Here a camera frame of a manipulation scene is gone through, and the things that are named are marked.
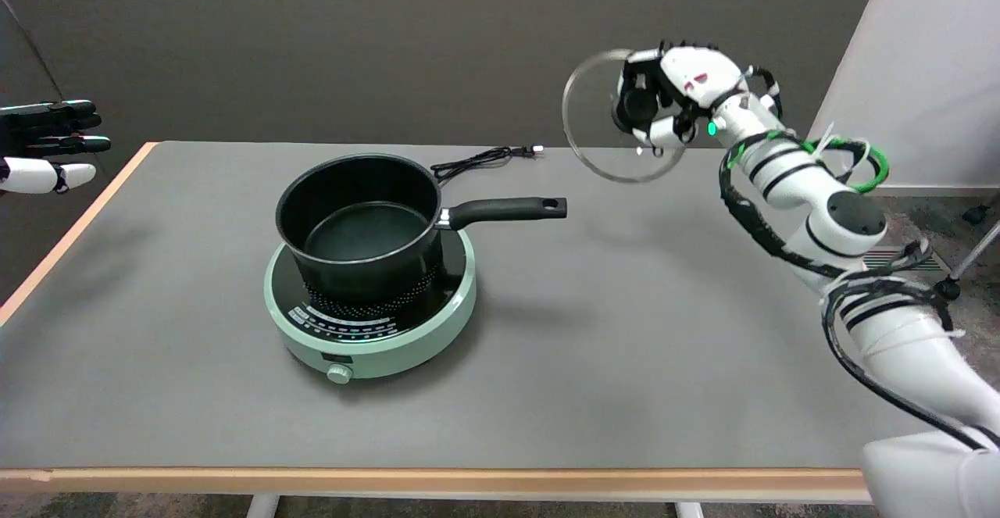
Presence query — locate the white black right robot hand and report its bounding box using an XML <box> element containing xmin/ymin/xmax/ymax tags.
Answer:
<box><xmin>612</xmin><ymin>40</ymin><xmax>751</xmax><ymax>152</ymax></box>

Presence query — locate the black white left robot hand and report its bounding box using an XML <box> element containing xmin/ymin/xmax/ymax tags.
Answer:
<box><xmin>0</xmin><ymin>100</ymin><xmax>112</xmax><ymax>195</ymax></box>

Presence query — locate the glass pot lid black knob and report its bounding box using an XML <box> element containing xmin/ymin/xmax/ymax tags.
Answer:
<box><xmin>562</xmin><ymin>48</ymin><xmax>689</xmax><ymax>184</ymax></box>

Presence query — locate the black pot with long handle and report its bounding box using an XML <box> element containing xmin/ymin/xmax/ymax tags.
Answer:
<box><xmin>275</xmin><ymin>153</ymin><xmax>568</xmax><ymax>305</ymax></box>

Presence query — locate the metal floor vent grille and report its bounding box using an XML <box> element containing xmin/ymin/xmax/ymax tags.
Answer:
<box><xmin>859</xmin><ymin>246</ymin><xmax>950</xmax><ymax>273</ymax></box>

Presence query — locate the black caster wheel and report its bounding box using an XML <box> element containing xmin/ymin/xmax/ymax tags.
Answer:
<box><xmin>962</xmin><ymin>196</ymin><xmax>1000</xmax><ymax>227</ymax></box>

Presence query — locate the grey stand leg with caster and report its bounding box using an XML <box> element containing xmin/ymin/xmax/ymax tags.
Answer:
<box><xmin>936</xmin><ymin>220</ymin><xmax>1000</xmax><ymax>302</ymax></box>

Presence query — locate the mint green induction cooker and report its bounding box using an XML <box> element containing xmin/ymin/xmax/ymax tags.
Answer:
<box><xmin>263</xmin><ymin>229</ymin><xmax>477</xmax><ymax>385</ymax></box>

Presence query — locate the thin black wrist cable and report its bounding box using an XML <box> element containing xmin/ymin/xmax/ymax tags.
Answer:
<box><xmin>746</xmin><ymin>65</ymin><xmax>784</xmax><ymax>116</ymax></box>

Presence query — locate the black wrapped arm cable bundle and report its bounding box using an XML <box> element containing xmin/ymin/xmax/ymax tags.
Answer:
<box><xmin>717</xmin><ymin>131</ymin><xmax>997</xmax><ymax>452</ymax></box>

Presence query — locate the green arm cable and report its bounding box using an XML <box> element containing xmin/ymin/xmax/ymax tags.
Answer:
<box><xmin>727</xmin><ymin>134</ymin><xmax>891</xmax><ymax>194</ymax></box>

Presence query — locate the black cooker power cord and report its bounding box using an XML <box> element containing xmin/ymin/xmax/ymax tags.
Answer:
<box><xmin>430</xmin><ymin>145</ymin><xmax>545</xmax><ymax>184</ymax></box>

